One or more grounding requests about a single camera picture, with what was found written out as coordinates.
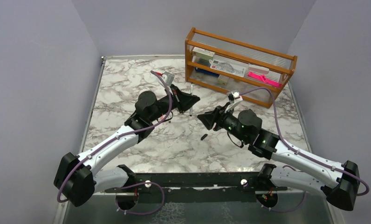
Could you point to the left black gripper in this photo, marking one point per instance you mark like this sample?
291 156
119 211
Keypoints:
186 100

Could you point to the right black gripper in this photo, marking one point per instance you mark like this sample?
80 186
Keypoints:
216 115

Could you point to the white board marker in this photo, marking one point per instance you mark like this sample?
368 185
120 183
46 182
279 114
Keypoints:
191 92

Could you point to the black marker cap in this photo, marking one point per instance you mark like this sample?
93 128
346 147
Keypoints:
204 136

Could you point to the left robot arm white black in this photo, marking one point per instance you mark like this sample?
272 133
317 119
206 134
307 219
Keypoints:
149 113

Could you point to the blue box lower shelf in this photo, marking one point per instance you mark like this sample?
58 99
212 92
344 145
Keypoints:
206 72

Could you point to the small cream box lower shelf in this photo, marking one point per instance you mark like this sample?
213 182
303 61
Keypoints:
222 80

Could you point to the wooden orange shelf rack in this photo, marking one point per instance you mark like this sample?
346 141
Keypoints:
282 66

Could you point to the white box top shelf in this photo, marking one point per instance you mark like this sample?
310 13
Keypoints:
203 53

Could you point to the white printed flat package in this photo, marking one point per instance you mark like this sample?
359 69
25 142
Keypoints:
233 68

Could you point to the pink plastic item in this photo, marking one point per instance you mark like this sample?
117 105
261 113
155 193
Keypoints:
265 79

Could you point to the white pink flat box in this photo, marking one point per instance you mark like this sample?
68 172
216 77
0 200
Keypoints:
258 69

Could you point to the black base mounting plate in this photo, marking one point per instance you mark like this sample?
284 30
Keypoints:
194 187

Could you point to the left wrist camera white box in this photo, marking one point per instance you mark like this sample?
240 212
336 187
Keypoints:
168 78

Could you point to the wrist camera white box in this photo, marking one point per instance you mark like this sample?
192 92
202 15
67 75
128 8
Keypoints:
234 98
168 78

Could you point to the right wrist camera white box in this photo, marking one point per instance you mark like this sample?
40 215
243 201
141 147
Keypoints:
234 98

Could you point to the aluminium frame rail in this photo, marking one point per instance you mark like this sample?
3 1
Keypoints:
83 185

